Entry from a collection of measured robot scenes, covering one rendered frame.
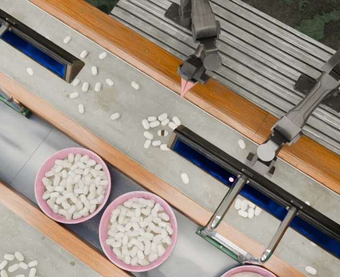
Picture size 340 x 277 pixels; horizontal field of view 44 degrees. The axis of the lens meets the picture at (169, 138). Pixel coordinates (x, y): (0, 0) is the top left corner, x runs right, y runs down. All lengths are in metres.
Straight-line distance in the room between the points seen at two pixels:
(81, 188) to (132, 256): 0.30
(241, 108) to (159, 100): 0.31
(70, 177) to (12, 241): 0.29
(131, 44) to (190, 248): 0.79
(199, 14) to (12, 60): 0.78
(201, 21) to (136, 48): 0.38
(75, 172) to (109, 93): 0.32
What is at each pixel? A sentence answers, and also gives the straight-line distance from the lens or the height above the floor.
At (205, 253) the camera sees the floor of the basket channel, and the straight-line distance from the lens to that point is 1.55.
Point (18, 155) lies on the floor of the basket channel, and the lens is 1.69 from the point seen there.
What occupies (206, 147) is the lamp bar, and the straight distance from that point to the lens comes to 1.15.
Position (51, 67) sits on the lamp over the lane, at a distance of 1.32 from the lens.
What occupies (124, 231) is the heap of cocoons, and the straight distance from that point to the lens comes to 1.50.
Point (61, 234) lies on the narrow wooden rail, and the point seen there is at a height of 0.77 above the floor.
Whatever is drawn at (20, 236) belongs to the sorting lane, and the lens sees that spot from 1.58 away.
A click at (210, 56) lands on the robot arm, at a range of 1.31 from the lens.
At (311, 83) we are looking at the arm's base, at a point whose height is 0.68.
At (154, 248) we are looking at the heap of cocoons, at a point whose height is 0.74.
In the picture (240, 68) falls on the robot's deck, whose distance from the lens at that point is 1.72.
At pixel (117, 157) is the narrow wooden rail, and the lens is 1.51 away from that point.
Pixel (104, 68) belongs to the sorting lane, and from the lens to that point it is 1.65.
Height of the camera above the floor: 2.22
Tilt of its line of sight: 75 degrees down
